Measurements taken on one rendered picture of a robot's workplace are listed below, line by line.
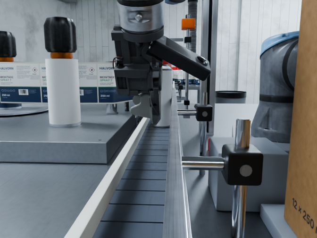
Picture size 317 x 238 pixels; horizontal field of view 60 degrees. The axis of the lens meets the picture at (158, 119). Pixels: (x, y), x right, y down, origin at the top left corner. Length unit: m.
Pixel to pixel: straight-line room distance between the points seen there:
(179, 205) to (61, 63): 0.68
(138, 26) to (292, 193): 0.31
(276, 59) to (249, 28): 4.68
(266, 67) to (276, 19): 4.86
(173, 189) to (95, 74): 0.86
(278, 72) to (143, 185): 0.39
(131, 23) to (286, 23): 5.14
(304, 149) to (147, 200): 0.18
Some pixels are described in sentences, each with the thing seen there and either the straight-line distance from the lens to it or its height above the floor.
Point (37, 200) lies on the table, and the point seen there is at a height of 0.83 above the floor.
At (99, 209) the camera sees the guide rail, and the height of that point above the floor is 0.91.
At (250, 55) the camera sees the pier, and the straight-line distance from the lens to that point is 5.28.
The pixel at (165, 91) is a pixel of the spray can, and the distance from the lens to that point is 0.75.
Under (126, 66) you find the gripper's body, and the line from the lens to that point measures 0.49.
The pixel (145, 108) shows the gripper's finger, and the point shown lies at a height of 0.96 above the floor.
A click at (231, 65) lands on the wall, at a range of 5.39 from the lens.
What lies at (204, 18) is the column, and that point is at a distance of 0.90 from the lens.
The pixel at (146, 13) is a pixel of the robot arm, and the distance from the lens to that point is 0.44.
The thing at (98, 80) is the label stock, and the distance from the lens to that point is 1.01.
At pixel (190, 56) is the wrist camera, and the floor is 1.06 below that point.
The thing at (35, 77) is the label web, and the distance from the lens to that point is 1.09.
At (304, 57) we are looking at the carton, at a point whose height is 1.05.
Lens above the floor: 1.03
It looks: 10 degrees down
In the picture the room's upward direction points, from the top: straight up
